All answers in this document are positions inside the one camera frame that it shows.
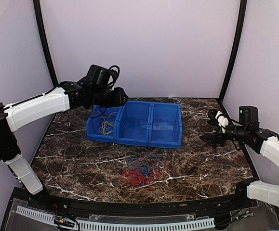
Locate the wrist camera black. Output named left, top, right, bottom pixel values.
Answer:
left=86, top=64, right=111, bottom=87
left=239, top=106, right=259, bottom=130

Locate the black front rail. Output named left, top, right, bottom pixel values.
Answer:
left=9, top=190, right=275, bottom=218

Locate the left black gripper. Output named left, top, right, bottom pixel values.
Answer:
left=91, top=87, right=128, bottom=107

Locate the blue storage bin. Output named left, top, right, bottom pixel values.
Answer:
left=116, top=101, right=152, bottom=147
left=86, top=105, right=123, bottom=143
left=148, top=103, right=183, bottom=149

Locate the white slotted cable duct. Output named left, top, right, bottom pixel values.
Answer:
left=16, top=206, right=215, bottom=231

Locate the left blue storage bin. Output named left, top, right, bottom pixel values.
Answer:
left=86, top=105, right=123, bottom=143

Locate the black frame post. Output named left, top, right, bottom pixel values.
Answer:
left=33, top=0, right=59, bottom=94
left=218, top=0, right=247, bottom=103

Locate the middle blue storage bin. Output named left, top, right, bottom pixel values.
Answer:
left=116, top=101, right=152, bottom=147

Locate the blue cable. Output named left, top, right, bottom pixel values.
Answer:
left=122, top=117, right=149, bottom=139
left=128, top=155, right=159, bottom=185

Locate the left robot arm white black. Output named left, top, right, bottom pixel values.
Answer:
left=0, top=81, right=129, bottom=210

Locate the left black frame post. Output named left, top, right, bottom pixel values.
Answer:
left=33, top=0, right=59, bottom=94

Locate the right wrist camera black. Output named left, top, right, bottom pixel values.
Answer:
left=239, top=106, right=259, bottom=130

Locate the right blue storage bin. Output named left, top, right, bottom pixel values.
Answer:
left=148, top=103, right=183, bottom=149

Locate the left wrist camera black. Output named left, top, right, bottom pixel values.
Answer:
left=86, top=64, right=111, bottom=87

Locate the right black frame post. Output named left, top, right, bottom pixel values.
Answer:
left=218, top=0, right=247, bottom=103

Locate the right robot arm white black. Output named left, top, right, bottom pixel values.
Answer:
left=200, top=106, right=279, bottom=209

